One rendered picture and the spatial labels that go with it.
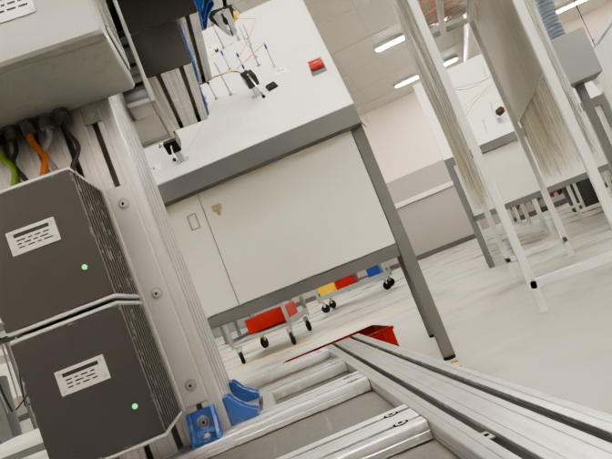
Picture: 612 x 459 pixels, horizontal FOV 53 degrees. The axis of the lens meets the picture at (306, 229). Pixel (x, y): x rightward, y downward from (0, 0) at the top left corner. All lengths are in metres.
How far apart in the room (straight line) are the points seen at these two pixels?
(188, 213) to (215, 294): 0.28
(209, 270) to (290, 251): 0.28
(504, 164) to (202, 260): 3.13
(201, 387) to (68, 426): 0.22
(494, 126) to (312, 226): 3.10
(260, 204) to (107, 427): 1.34
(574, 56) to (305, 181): 2.52
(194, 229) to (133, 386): 1.34
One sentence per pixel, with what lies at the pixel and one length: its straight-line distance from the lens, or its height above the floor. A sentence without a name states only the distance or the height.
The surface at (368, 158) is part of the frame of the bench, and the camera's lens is 2.03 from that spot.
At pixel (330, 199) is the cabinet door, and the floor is 0.61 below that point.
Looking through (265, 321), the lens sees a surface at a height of 0.23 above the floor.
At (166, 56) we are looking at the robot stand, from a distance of 1.23.
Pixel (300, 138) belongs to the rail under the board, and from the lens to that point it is 2.01.
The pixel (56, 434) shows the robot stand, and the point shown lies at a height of 0.33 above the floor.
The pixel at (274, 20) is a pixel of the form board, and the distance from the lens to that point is 2.75.
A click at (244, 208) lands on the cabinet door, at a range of 2.05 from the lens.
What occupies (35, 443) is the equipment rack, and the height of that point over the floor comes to 0.23.
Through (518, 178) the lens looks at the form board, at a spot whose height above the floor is 0.53.
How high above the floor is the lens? 0.38
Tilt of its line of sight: 5 degrees up
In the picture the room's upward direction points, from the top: 22 degrees counter-clockwise
